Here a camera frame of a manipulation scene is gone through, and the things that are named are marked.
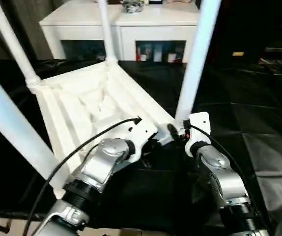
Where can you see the small white cup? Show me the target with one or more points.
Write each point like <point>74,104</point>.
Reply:
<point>143,57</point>

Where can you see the white mug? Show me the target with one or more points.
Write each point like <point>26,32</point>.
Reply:
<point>171,57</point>

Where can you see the black plastic bag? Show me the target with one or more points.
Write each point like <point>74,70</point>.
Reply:
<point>132,6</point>

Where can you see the white jar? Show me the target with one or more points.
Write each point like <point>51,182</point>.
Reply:
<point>157,54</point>

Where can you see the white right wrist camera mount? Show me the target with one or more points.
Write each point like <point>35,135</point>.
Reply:
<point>200,127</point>

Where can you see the white plastic table top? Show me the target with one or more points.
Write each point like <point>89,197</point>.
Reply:
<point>82,98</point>

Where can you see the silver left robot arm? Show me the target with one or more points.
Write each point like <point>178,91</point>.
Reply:
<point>101,162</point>

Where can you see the white sideboard cabinet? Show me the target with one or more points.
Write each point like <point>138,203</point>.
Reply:
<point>82,24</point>

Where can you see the yellow label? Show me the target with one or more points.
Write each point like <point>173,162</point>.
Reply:
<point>238,53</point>

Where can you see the small picture frame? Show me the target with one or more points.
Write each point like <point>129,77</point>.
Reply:
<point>155,2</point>

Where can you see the white plastic table leg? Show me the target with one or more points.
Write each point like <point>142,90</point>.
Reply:
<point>107,32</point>
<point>13,110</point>
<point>195,61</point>
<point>15,41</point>

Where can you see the beige plush toy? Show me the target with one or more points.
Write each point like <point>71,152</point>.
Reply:
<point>179,1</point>

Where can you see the black work mat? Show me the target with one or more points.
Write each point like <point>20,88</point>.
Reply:
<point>241,98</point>

